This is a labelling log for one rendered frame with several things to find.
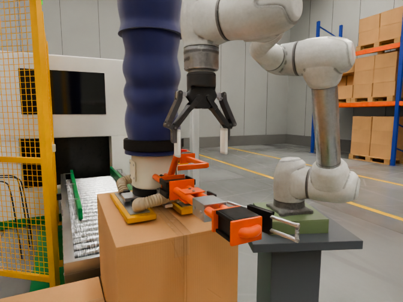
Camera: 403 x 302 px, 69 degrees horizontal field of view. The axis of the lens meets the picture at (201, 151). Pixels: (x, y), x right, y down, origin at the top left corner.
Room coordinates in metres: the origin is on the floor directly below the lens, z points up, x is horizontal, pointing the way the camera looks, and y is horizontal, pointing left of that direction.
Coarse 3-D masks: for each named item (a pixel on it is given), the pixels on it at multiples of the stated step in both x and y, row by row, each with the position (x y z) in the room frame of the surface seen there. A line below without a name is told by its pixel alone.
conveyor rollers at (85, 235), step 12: (84, 180) 3.31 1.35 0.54; (96, 180) 3.28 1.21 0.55; (108, 180) 3.27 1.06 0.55; (72, 192) 2.77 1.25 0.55; (84, 192) 2.80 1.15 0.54; (96, 192) 2.77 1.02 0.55; (108, 192) 2.81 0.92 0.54; (72, 204) 2.42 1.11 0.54; (84, 204) 2.39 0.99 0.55; (96, 204) 2.42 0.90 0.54; (72, 216) 2.10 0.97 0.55; (84, 216) 2.13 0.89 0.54; (96, 216) 2.10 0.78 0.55; (72, 228) 1.93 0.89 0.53; (84, 228) 1.88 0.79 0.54; (96, 228) 1.91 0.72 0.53; (84, 240) 1.71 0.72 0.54; (96, 240) 1.74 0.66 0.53; (84, 252) 1.55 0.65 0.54; (96, 252) 1.57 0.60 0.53
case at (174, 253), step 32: (128, 224) 0.94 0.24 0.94; (160, 224) 0.94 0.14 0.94; (192, 224) 0.94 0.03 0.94; (128, 256) 0.79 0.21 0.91; (160, 256) 0.83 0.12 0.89; (192, 256) 0.87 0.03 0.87; (224, 256) 0.92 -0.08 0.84; (128, 288) 0.79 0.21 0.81; (160, 288) 0.83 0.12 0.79; (192, 288) 0.87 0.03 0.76; (224, 288) 0.92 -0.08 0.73
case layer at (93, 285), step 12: (48, 288) 1.21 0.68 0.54; (60, 288) 1.21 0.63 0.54; (72, 288) 1.21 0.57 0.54; (84, 288) 1.21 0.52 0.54; (96, 288) 1.21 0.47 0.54; (0, 300) 1.12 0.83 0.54; (12, 300) 1.12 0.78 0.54; (24, 300) 1.12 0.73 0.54; (36, 300) 1.12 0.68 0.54; (48, 300) 1.12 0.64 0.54; (60, 300) 1.12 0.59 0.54; (72, 300) 1.12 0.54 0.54; (84, 300) 1.12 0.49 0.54; (96, 300) 1.12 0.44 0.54
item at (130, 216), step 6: (114, 198) 1.15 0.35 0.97; (120, 198) 1.13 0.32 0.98; (120, 204) 1.07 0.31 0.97; (126, 204) 1.05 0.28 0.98; (120, 210) 1.03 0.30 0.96; (126, 210) 1.00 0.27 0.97; (132, 210) 0.99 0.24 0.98; (144, 210) 0.99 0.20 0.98; (150, 210) 1.00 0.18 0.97; (126, 216) 0.94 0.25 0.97; (132, 216) 0.94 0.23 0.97; (138, 216) 0.94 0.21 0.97; (144, 216) 0.95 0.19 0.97; (150, 216) 0.96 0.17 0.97; (156, 216) 0.97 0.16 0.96; (132, 222) 0.93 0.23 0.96
